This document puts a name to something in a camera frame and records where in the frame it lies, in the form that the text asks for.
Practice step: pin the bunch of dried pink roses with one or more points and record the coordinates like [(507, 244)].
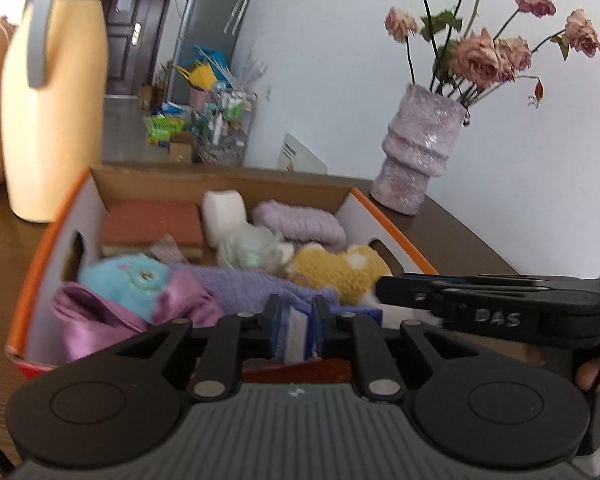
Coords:
[(480, 57)]

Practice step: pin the purple satin scrunchie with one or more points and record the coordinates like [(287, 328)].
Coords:
[(90, 325)]

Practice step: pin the yellow blue toy pile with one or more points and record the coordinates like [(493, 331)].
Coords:
[(202, 70)]

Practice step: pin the person's right hand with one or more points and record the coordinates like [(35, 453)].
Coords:
[(596, 374)]

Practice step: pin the dark brown entrance door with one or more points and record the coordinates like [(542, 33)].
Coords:
[(130, 35)]

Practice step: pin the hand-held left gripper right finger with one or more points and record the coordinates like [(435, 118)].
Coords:
[(323, 327)]

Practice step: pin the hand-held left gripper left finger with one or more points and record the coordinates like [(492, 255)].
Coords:
[(275, 327)]

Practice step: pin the purple fluffy headband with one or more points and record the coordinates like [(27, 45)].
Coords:
[(300, 222)]

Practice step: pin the brown layered sponge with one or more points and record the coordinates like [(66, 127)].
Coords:
[(150, 222)]

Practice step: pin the white blue sponge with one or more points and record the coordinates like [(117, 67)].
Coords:
[(297, 335)]

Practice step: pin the purple ceramic vase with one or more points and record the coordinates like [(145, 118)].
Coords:
[(420, 150)]

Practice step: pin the blue plush toy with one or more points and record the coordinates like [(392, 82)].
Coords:
[(120, 280)]

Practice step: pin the white leaflet board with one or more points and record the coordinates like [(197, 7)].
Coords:
[(300, 155)]

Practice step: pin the yellow thermos jug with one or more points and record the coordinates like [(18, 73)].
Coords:
[(55, 135)]

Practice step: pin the red cardboard box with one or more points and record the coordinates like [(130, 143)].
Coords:
[(155, 187)]

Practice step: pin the yellow plush toy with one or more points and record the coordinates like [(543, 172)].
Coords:
[(340, 270)]

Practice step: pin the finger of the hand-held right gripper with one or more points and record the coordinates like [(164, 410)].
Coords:
[(480, 310), (480, 280)]

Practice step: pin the small cardboard box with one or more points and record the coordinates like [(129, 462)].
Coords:
[(181, 150)]

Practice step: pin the white tape roll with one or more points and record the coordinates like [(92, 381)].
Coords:
[(222, 212)]

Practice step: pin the lavender towel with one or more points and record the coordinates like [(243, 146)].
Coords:
[(240, 290)]

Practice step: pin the clear plastic bag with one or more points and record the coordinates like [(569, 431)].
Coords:
[(245, 252)]

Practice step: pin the green packet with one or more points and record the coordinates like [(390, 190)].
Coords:
[(165, 129)]

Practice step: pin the grey refrigerator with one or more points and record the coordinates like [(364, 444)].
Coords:
[(205, 25)]

